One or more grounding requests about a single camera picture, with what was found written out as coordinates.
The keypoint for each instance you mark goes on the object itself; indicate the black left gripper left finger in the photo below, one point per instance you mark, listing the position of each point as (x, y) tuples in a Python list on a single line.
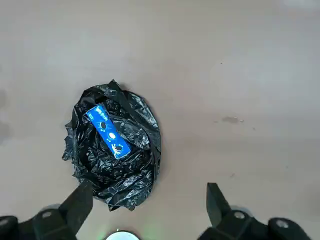
[(62, 220)]

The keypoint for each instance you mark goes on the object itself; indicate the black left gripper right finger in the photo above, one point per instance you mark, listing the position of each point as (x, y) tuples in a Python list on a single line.
[(232, 225)]

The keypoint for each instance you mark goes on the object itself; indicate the blue Oreo cookie box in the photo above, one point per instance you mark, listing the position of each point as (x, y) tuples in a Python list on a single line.
[(107, 131)]

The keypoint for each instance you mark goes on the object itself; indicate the black plastic bag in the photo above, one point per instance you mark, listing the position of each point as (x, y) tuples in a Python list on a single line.
[(120, 175)]

